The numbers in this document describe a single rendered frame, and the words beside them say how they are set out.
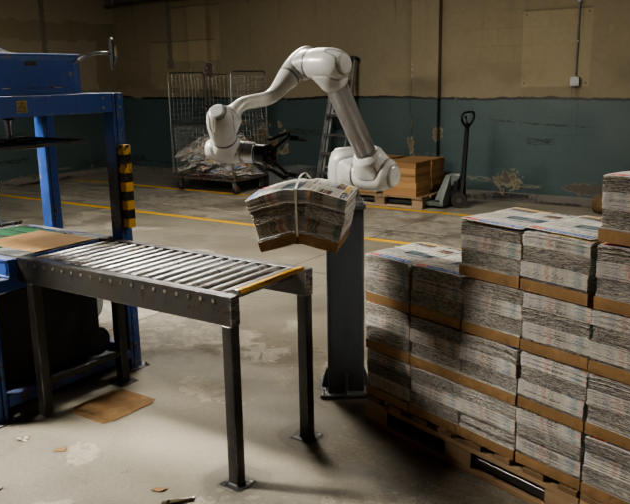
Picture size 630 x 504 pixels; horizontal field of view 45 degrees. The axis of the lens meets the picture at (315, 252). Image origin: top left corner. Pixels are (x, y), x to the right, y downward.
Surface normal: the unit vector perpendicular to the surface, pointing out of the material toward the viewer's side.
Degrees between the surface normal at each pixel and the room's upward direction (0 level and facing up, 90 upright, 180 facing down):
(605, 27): 90
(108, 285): 90
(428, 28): 90
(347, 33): 90
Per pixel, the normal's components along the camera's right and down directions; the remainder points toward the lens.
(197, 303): -0.56, 0.19
